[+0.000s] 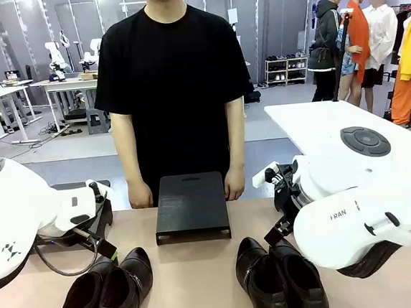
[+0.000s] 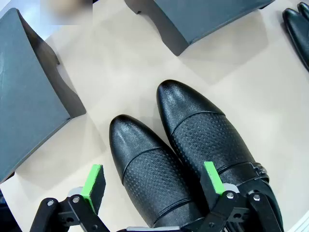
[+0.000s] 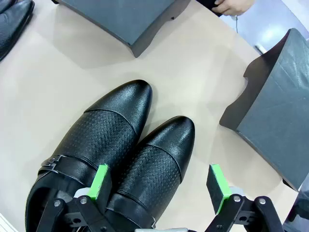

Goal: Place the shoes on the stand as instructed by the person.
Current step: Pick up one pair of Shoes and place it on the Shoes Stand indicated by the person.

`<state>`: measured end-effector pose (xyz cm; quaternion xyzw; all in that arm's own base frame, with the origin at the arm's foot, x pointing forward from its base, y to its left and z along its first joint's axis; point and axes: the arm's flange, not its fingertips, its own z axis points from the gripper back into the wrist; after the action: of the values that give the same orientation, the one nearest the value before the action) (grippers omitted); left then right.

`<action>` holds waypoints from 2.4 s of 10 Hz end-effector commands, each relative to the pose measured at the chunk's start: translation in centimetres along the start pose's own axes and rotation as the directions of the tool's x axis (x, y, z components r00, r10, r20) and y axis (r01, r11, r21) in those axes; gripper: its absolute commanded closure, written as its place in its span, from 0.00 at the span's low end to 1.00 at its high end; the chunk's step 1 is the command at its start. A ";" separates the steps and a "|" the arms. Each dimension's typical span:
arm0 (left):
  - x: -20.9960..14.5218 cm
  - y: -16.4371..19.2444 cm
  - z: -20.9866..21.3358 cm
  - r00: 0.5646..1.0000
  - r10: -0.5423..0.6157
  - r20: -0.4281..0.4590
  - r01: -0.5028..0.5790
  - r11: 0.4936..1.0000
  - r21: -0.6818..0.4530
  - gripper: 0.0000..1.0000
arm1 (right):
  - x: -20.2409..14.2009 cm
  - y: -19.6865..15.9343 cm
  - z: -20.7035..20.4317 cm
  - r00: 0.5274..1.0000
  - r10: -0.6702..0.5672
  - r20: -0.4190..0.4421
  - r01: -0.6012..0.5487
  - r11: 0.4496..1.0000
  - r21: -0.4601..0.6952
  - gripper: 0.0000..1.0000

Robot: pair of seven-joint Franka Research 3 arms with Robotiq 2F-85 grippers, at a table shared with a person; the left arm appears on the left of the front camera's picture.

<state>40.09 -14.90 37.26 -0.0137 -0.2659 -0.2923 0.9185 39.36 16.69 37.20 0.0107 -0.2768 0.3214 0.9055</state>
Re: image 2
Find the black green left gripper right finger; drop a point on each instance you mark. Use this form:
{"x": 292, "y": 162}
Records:
{"x": 212, "y": 183}

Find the dark grey shoe stand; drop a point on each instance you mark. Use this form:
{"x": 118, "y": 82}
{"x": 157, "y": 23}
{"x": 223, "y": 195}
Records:
{"x": 205, "y": 17}
{"x": 21, "y": 96}

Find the person's blurred head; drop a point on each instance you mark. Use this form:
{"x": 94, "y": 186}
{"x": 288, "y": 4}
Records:
{"x": 66, "y": 10}

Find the black leather buckle shoe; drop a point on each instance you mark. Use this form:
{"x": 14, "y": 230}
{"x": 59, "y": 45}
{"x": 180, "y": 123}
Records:
{"x": 298, "y": 31}
{"x": 304, "y": 8}
{"x": 200, "y": 125}
{"x": 147, "y": 169}

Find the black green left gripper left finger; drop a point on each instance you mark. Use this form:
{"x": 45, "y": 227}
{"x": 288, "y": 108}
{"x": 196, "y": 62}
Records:
{"x": 93, "y": 186}

